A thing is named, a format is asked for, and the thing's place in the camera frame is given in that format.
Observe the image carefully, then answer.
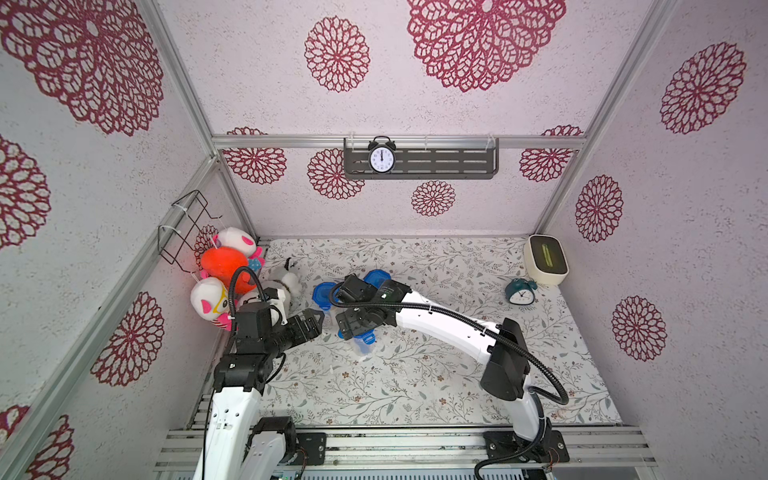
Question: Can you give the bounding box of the blue container lid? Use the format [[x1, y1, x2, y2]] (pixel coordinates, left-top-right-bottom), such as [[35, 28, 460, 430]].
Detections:
[[312, 282, 335, 311]]

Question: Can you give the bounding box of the clear plastic container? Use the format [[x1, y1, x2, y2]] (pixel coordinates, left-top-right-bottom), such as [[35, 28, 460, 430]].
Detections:
[[352, 338, 376, 361]]

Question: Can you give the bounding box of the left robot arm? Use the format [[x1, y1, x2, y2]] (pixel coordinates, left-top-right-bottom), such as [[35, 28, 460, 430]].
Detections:
[[194, 302, 325, 479]]

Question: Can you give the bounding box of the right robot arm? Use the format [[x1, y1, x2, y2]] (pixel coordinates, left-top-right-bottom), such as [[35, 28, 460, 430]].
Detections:
[[328, 274, 569, 443]]

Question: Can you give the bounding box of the lower white pink plush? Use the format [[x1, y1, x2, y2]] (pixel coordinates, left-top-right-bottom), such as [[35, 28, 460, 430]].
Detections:
[[190, 277, 234, 331]]

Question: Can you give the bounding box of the white pink plush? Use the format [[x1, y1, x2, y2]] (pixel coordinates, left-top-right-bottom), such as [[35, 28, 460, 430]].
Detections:
[[213, 227, 263, 259], [190, 277, 234, 331]]

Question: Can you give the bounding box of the white small plush dog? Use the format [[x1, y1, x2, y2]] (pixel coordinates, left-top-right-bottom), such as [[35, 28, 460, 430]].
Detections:
[[266, 257, 303, 300]]

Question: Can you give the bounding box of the red plush toy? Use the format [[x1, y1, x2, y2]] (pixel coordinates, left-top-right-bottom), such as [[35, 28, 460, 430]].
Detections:
[[200, 247, 256, 295]]

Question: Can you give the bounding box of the upper white pink plush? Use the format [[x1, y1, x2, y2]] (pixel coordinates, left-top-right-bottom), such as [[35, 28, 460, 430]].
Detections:
[[213, 227, 263, 259]]

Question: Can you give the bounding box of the teal alarm clock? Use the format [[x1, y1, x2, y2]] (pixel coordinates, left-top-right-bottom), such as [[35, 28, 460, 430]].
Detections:
[[505, 278, 538, 306]]

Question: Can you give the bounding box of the black alarm clock on shelf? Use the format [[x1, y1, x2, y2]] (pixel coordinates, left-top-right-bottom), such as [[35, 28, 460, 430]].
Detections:
[[368, 135, 397, 174]]

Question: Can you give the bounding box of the cream box with green window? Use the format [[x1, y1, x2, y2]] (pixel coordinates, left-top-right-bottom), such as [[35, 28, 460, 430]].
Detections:
[[523, 234, 570, 286]]

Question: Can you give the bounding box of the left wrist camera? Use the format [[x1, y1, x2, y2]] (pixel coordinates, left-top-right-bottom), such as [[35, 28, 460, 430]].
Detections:
[[264, 285, 291, 327]]

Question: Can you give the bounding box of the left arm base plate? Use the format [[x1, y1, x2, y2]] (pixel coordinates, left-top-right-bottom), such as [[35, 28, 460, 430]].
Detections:
[[278, 432, 328, 467]]

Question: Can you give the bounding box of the black wire basket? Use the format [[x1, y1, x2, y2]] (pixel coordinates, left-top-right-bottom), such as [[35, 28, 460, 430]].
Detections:
[[155, 189, 222, 274]]

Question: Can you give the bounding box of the grey wall shelf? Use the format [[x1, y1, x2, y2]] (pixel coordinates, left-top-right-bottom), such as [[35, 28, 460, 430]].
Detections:
[[342, 137, 499, 180]]

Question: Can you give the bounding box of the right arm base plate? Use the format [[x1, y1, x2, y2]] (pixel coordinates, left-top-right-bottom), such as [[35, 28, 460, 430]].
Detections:
[[483, 429, 570, 464]]

